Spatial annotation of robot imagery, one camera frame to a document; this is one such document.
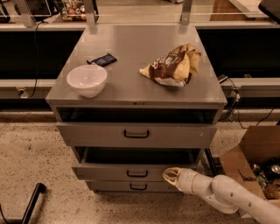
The black floor bar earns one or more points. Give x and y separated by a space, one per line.
40 188
211 162

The grey drawer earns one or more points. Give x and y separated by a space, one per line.
124 164
131 186
136 135

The grey top drawer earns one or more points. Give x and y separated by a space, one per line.
136 135

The grey metal drawer cabinet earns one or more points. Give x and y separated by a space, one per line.
128 97

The black monitor top right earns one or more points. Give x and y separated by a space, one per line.
271 8

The cardboard box with cans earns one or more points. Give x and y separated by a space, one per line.
258 145

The brown yellow chip bag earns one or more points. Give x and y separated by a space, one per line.
176 68

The snack basket on counter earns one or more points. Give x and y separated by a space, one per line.
73 10

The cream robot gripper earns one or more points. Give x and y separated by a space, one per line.
187 181

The white bowl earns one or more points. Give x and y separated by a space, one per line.
87 80

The black floor bar left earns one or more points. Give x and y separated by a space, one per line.
40 188

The dark blue snack bar wrapper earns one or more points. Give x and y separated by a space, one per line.
103 61

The grey bottom drawer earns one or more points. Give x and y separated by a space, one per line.
131 186

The black floor bar right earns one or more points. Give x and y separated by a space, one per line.
211 162

